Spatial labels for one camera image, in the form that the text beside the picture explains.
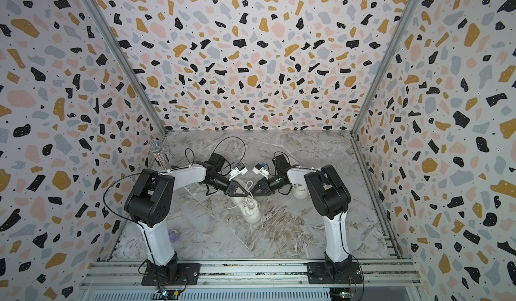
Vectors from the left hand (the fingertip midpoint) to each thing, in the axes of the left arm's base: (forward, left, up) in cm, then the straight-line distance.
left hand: (247, 194), depth 87 cm
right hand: (+1, -2, -1) cm, 3 cm away
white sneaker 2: (+2, -23, -2) cm, 23 cm away
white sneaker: (-5, 0, -1) cm, 5 cm away
